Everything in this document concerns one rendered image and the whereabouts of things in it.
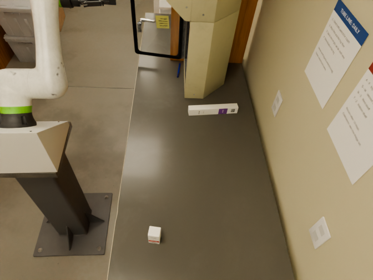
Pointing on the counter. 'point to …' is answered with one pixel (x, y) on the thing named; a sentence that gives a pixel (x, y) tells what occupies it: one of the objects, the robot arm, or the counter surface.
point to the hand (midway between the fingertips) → (109, 1)
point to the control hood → (182, 8)
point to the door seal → (154, 54)
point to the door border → (158, 53)
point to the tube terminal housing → (209, 45)
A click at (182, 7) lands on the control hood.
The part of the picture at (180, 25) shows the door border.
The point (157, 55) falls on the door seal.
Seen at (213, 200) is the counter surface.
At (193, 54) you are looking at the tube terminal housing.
